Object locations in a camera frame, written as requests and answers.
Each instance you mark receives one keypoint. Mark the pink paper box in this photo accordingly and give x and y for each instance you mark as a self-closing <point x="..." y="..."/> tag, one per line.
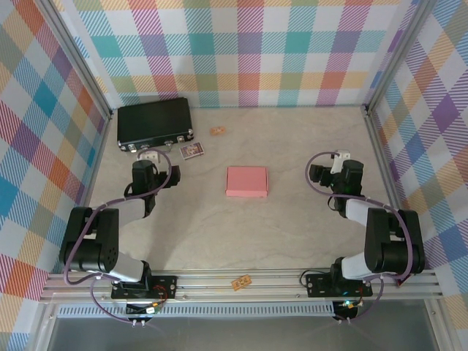
<point x="246" y="181"/>

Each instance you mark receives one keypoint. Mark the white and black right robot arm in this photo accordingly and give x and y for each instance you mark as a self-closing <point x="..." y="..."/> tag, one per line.
<point x="356" y="265"/>

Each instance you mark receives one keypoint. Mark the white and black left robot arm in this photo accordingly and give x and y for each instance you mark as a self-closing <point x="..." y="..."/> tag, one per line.
<point x="126" y="265"/>

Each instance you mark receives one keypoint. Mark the small purple printed card box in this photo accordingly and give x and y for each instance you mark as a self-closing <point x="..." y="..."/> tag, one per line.
<point x="192" y="151"/>

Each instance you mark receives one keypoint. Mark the black briefcase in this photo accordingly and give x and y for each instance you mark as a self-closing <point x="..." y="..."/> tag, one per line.
<point x="153" y="122"/>

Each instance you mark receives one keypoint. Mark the small orange tag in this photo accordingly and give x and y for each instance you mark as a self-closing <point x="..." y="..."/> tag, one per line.
<point x="217" y="130"/>

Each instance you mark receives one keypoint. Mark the red triangle sign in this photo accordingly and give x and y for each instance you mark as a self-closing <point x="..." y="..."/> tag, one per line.
<point x="401" y="282"/>

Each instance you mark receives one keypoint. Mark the orange printed tag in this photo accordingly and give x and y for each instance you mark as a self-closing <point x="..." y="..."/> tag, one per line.
<point x="241" y="283"/>

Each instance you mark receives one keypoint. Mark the black power connector board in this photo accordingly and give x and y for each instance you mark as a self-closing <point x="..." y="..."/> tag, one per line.
<point x="345" y="306"/>
<point x="146" y="310"/>

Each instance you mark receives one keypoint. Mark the grey metal panel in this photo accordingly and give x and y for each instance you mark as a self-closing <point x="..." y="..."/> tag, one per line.
<point x="237" y="334"/>

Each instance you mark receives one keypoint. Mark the aluminium side rail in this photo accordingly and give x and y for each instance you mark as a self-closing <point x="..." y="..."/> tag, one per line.
<point x="384" y="164"/>
<point x="96" y="164"/>

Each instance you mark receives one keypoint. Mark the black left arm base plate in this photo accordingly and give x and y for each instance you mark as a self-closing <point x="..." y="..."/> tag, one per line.
<point x="166" y="283"/>

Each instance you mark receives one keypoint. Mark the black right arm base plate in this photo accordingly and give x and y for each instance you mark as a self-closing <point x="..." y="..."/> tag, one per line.
<point x="314" y="283"/>

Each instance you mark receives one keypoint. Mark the aluminium frame rail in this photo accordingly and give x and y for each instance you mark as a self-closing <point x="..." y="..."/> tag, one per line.
<point x="212" y="287"/>

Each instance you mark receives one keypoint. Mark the aluminium frame post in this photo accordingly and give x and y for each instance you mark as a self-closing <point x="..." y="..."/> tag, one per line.
<point x="398" y="55"/>
<point x="77" y="55"/>

